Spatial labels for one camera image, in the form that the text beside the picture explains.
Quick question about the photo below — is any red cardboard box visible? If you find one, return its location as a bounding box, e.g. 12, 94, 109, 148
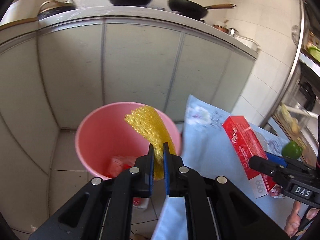
222, 116, 276, 198

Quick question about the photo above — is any orange clear plastic bag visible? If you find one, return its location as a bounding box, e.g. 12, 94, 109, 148
104, 156, 137, 178

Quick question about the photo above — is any yellow foam fruit net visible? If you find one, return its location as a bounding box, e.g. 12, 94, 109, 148
124, 105, 178, 180

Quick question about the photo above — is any colourful paper ball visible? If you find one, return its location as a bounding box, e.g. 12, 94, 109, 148
268, 184, 285, 199

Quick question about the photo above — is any pink plastic trash bucket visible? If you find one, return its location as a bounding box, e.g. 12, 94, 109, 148
75, 102, 182, 180

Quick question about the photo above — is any grey kitchen cabinet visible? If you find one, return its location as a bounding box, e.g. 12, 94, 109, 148
1, 7, 258, 234

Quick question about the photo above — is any person's right hand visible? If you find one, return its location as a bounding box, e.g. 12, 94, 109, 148
284, 200, 319, 238

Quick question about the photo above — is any green bell pepper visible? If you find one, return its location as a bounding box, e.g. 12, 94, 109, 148
281, 141, 303, 160

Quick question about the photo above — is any ginger root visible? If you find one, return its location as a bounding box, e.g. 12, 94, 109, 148
291, 118, 300, 134

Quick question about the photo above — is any red box under bucket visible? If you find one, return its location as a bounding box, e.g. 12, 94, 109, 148
133, 197, 150, 210

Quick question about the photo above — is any steel shelf rack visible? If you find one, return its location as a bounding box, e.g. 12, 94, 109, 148
260, 0, 319, 166

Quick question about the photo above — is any clear glass container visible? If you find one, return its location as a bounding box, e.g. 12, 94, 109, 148
273, 89, 319, 140

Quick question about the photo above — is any white leek stalk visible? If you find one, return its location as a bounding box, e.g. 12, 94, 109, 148
284, 105, 319, 119

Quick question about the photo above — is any light blue floral tablecloth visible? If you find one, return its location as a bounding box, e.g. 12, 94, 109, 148
151, 95, 306, 239

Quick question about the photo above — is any black blender jug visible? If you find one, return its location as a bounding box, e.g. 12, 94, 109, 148
299, 82, 316, 111

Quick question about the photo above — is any green plastic basket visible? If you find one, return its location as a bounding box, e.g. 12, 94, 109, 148
308, 46, 320, 62

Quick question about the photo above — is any white rectangular dish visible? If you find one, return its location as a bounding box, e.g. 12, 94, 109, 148
234, 35, 259, 52

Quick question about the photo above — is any small steel cup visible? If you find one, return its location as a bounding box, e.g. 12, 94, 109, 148
228, 28, 239, 37

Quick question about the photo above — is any copper bowl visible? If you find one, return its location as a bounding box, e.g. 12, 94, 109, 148
213, 19, 229, 33

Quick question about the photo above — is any white round appliance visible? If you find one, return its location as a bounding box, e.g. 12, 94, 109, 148
1, 0, 35, 25

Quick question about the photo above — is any black wooden-handled frying pan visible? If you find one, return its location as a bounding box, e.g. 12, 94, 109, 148
168, 0, 236, 20

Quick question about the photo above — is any dark pot with gold handle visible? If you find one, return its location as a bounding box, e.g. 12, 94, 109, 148
37, 0, 76, 21

